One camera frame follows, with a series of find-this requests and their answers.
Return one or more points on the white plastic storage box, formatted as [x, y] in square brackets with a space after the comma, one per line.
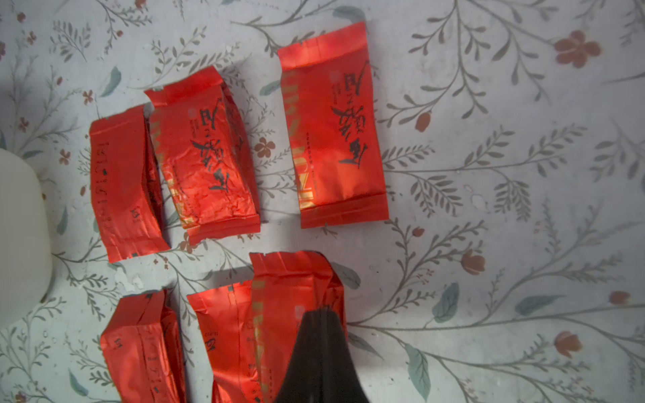
[26, 263]

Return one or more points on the red tea bag one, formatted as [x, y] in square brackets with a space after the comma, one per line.
[126, 186]

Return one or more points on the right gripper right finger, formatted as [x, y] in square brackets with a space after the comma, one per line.
[339, 379]

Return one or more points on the red tea bag four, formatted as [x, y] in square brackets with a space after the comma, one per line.
[225, 321]

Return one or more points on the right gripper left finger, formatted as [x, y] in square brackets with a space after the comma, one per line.
[302, 380]

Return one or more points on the red tea bag five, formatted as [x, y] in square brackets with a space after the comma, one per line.
[142, 349]

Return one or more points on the red tea bag three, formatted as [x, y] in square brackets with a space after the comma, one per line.
[328, 99]

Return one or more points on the red tea bag six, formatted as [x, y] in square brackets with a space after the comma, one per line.
[286, 286]

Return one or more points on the red tea bag two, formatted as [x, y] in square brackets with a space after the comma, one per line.
[202, 148]

